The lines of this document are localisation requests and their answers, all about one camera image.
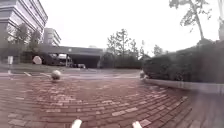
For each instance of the dark bushes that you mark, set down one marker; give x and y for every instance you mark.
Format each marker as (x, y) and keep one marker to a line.
(120, 62)

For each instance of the grey asphalt road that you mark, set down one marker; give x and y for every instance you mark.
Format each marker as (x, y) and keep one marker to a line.
(93, 74)

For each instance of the low dark canopy building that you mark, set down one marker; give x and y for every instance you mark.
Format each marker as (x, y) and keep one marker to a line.
(83, 53)

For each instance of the red brick path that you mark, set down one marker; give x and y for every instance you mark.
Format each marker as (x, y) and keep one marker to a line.
(100, 100)

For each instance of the small tree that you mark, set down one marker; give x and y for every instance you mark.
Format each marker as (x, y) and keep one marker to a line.
(157, 50)

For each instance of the robot's own part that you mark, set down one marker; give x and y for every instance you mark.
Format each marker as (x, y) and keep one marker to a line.
(136, 124)
(76, 123)

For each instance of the small pale building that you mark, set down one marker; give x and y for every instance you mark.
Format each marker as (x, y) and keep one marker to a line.
(51, 36)

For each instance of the grey stone kerb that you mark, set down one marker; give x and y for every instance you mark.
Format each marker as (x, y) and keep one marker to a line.
(180, 84)

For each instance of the dark green hedge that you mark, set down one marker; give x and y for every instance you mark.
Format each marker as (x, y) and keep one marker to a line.
(186, 65)

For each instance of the pale boulder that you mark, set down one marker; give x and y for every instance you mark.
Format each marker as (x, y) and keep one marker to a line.
(37, 60)

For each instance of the row of trees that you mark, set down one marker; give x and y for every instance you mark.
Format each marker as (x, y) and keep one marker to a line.
(21, 40)

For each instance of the tall bare-trunked tree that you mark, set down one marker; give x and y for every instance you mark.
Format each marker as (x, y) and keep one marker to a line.
(196, 16)

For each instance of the white sign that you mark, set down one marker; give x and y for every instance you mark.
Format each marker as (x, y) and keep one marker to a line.
(10, 60)

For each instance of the large grey office building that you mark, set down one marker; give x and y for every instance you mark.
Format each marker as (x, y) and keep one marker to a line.
(20, 13)

